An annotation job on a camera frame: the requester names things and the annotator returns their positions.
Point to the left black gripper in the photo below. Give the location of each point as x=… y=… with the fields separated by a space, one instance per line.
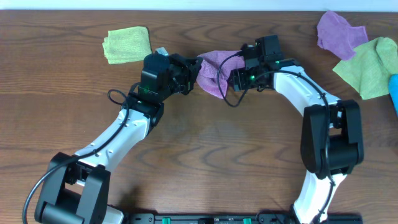
x=189 y=73

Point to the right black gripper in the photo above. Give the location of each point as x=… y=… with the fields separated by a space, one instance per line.
x=236 y=78

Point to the purple cloth with white tag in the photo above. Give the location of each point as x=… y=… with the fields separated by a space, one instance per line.
x=206 y=78

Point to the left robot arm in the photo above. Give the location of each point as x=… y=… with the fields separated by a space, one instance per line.
x=75 y=188

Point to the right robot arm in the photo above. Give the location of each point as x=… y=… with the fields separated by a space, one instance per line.
x=331 y=142

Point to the folded green cloth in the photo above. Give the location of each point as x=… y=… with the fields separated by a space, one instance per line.
x=127 y=45

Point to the purple cloth at top right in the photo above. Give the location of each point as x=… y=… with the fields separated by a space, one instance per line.
x=337 y=35

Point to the crumpled green cloth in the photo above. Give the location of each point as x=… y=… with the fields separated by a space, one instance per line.
x=369 y=71

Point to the blue object at right edge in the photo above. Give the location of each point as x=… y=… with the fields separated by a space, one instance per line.
x=393 y=90

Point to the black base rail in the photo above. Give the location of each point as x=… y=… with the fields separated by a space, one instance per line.
x=217 y=218

